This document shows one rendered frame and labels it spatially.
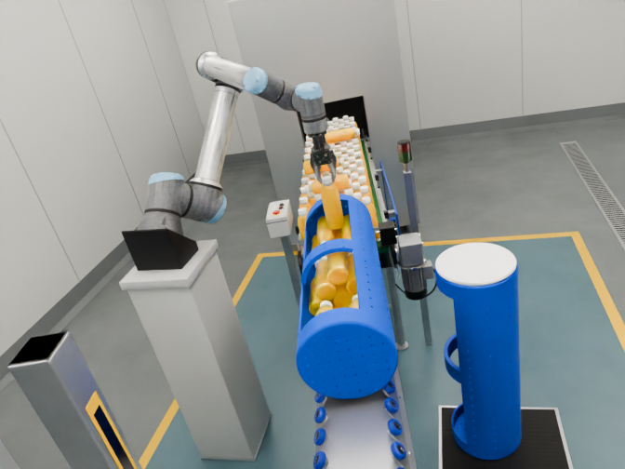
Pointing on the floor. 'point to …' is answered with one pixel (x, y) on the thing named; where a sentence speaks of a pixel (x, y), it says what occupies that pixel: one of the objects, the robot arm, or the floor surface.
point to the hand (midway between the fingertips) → (326, 179)
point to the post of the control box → (292, 266)
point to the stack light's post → (411, 233)
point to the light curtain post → (71, 403)
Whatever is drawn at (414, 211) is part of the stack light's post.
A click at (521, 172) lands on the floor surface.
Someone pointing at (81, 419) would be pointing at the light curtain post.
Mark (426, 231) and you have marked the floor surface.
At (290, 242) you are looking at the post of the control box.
